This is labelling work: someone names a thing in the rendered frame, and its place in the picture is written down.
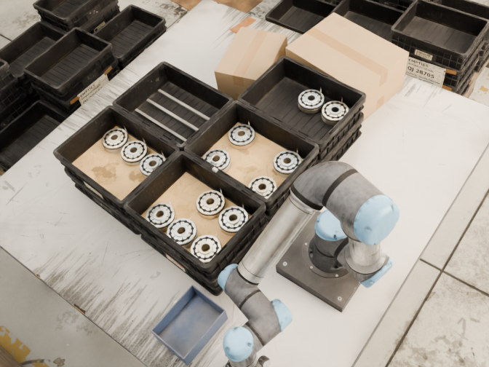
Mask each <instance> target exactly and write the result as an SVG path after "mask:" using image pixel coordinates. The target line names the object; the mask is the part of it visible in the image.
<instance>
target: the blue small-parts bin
mask: <svg viewBox="0 0 489 367"><path fill-rule="evenodd" d="M227 320H228V316H227V314H226V311H225V309H224V308H222V307H221V306H219V305H218V304H217V303H215V302H214V301H213V300H212V299H211V298H209V297H208V296H206V295H205V294H204V293H202V292H201V291H200V290H199V289H198V288H196V287H195V286H194V285H191V287H190V288H189V289H188V290H187V291H186V292H185V293H184V294H183V295H182V296H181V297H180V298H179V299H178V300H177V302H176V303H175V304H174V305H173V306H172V307H171V308H170V310H169V311H168V312H167V313H166V314H165V315H164V316H163V317H162V319H161V320H160V321H159V322H158V323H157V324H156V325H155V326H154V327H153V328H152V329H151V332H152V334H153V335H154V336H155V337H156V339H158V340H159V341H160V342H161V343H162V344H163V345H164V346H165V347H166V348H167V349H169V350H170V351H171V352H172V353H173V354H175V355H176V356H177V357H178V358H179V359H181V360H182V361H183V362H184V363H185V364H186V365H187V366H188V365H189V364H190V363H191V362H192V360H193V359H194V358H195V357H196V356H197V355H198V354H199V353H200V351H201V350H202V349H203V348H204V346H205V345H206V344H207V343H208V341H209V340H211V338H212V337H213V336H214V335H215V334H216V332H217V331H218V330H219V329H220V327H221V326H222V325H223V324H224V323H225V322H226V321H227Z"/></svg>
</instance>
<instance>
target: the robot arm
mask: <svg viewBox="0 0 489 367"><path fill-rule="evenodd" d="M324 206H325V207H326V208H327V210H324V211H323V212H322V213H320V214H319V216H318V218H317V221H316V223H315V226H314V229H315V235H314V236H313V238H312V239H311V242H310V243H309V258H310V260H311V262H312V264H313V265H314V266H315V267H316V268H318V269H320V270H322V271H324V272H340V271H342V270H344V269H347V270H348V271H349V272H350V273H351V274H352V275H353V276H354V277H355V278H356V279H357V280H358V281H359V283H360V284H362V285H363V286H364V287H366V288H370V287H371V286H372V285H374V284H375V283H376V282H377V281H378V280H379V279H381V278H382V277H383V276H384V275H385V274H386V273H387V272H388V271H389V270H390V269H391V267H392V266H393V265H394V262H393V261H392V260H391V258H390V257H389V256H387V255H386V252H385V249H384V246H383V245H382V243H381V241H382V240H384V239H385V238H386V237H387V236H388V235H389V234H390V233H391V231H392V230H393V229H394V227H395V226H396V225H395V224H396V223H397V222H398V220H399V208H398V206H397V205H396V204H395V203H394V202H393V200H392V199H391V198H390V197H388V196H386V195H385V194H384V193H383V192H382V191H380V190H379V189H378V188H377V187H376V186H374V185H373V184H372V183H371V182H369V180H367V179H366V178H365V177H364V176H363V175H362V174H361V173H359V172H358V171H357V170H356V169H355V168H354V167H352V166H351V165H349V164H347V163H345V162H340V161H329V162H322V163H319V164H317V165H315V166H313V167H310V168H309V169H308V170H306V171H304V172H303V173H302V174H300V175H299V176H298V177H297V178H296V180H295V181H294V183H293V184H292V185H291V187H290V195H289V196H288V198H287V199H286V200H285V202H284V203H283V204H282V206H281V207H280V209H279V210H278V211H277V213H276V214H275V215H274V217H273V218H272V219H271V221H270V222H269V224H268V225H267V226H266V228H265V229H264V230H263V232H262V233H261V235H260V236H259V237H258V239H257V240H256V241H255V243H254V244H253V246H252V247H251V248H250V249H249V250H248V252H247V254H246V255H245V256H244V258H243V259H242V260H241V262H240V263H239V265H237V264H231V265H229V266H227V267H226V268H225V269H224V270H223V271H222V272H221V273H220V274H219V276H218V284H219V285H220V287H221V288H222V289H223V290H224V293H225V294H226V295H227V296H228V297H229V298H230V299H231V300H232V301H233V302H234V303H235V305H236V306H237V307H238V308H239V309H240V311H241V312H242V313H243V315H244V316H245V317H246V318H247V319H248V321H247V322H246V323H245V324H244V325H243V326H242V327H239V326H237V327H234V328H231V329H229V330H228V331H227V332H226V334H225V336H224V337H223V349H224V352H225V356H226V357H227V358H228V362H227V363H226V365H225V367H265V366H267V365H270V364H271V361H270V358H268V357H267V356H265V355H261V354H259V353H258V351H260V350H261V349H262V348H263V347H264V346H265V345H267V344H268V343H269V342H270V341H271V340H272V339H273V338H274V337H276V336H277V335H278V334H279V333H281V332H282V331H283V330H284V329H285V328H286V327H287V326H288V325H289V324H291V322H292V321H293V316H292V314H291V312H290V310H289V309H288V308H287V306H286V305H285V304H284V303H283V302H281V300H279V299H274V300H271V301H269V300H268V299H267V297H266V296H265V295H264V294H263V293H262V291H261V290H260V289H259V288H258V285H259V283H260V282H261V280H262V279H263V278H264V277H265V275H266V274H267V273H268V271H269V270H270V268H272V267H273V265H274V264H275V262H276V261H277V259H278V258H279V257H280V256H281V255H282V253H283V252H284V251H285V249H286V248H287V247H288V245H289V244H290V243H291V242H292V241H293V239H294V238H295V236H296V235H297V234H298V233H299V231H300V230H301V229H302V228H303V226H304V225H305V223H306V222H307V221H308V220H309V219H310V217H311V216H312V215H313V213H314V212H316V211H321V209H323V207H324Z"/></svg>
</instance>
